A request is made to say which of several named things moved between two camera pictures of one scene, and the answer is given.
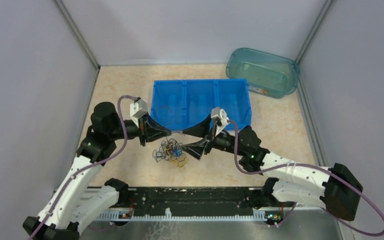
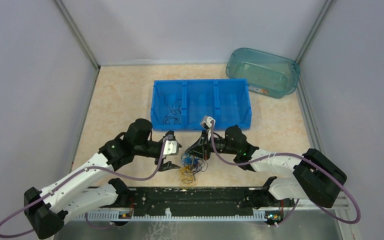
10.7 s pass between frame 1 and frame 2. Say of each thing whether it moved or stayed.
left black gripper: moved
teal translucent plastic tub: stayed
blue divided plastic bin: stayed
